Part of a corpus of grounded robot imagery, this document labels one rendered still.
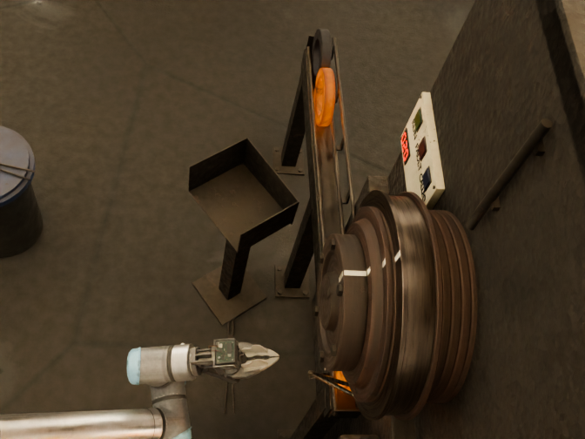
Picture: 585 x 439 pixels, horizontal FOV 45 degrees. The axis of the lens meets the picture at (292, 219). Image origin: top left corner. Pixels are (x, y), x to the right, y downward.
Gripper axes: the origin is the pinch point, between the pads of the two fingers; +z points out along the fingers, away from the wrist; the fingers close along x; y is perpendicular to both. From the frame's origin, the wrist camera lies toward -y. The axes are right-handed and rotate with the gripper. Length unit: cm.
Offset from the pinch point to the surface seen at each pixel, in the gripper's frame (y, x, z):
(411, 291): 50, -7, 34
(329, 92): -5, 85, 18
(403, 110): -93, 142, 44
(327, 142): -21, 78, 15
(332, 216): -18, 49, 15
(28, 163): -7, 74, -81
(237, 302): -69, 46, -26
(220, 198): -10, 55, -18
